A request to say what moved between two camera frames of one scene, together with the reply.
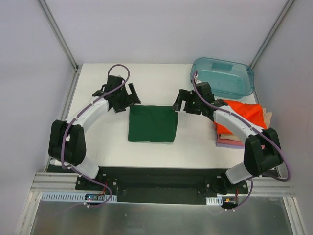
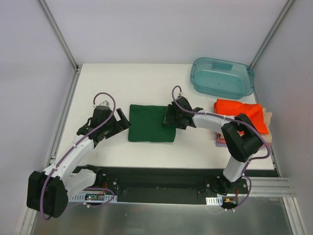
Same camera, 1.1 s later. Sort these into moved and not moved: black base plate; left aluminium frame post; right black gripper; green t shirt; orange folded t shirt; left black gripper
Moved: right black gripper; left black gripper
Not moved: orange folded t shirt; left aluminium frame post; black base plate; green t shirt
